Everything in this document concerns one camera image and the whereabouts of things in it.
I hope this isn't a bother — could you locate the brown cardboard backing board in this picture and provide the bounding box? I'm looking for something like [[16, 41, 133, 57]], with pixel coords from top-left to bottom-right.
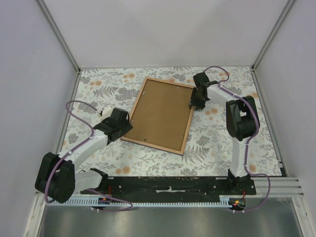
[[123, 79, 193, 152]]

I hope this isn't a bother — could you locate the wooden picture frame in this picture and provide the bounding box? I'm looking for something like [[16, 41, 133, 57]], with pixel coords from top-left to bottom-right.
[[120, 77, 197, 156]]

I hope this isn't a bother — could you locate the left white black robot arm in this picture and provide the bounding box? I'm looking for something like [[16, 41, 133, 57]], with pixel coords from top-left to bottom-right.
[[35, 106, 133, 203]]

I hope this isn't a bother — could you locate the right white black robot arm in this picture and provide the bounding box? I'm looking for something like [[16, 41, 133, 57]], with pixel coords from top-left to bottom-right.
[[189, 72, 260, 195]]

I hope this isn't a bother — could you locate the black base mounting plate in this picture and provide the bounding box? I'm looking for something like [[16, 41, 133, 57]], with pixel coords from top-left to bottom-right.
[[95, 176, 256, 202]]

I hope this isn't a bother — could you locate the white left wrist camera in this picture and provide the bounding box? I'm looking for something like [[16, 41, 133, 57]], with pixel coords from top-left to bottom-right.
[[100, 105, 113, 118]]

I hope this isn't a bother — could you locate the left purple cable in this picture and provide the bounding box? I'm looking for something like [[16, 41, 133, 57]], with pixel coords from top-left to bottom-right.
[[44, 100, 134, 213]]

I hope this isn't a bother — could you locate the purple cable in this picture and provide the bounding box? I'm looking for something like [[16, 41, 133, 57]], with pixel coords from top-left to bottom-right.
[[44, 100, 134, 213], [203, 66, 271, 213]]

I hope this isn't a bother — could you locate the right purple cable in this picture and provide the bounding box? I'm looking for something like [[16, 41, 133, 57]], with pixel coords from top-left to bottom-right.
[[203, 66, 271, 213]]

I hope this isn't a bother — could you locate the white slotted cable duct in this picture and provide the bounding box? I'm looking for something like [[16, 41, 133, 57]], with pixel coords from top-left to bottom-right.
[[48, 195, 232, 208]]

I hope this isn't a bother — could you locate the aluminium front rail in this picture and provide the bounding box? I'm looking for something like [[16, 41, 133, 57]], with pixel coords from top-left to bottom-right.
[[36, 176, 304, 198]]

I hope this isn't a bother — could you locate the right aluminium corner post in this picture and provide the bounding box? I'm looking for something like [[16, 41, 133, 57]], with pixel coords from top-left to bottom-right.
[[251, 0, 297, 70]]

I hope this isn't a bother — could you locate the aluminium corner post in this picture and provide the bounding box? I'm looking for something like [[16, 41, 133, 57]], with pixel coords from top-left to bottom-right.
[[37, 0, 81, 74], [251, 0, 297, 70]]

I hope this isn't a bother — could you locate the left aluminium corner post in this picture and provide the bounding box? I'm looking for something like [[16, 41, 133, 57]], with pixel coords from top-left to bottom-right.
[[37, 0, 81, 74]]

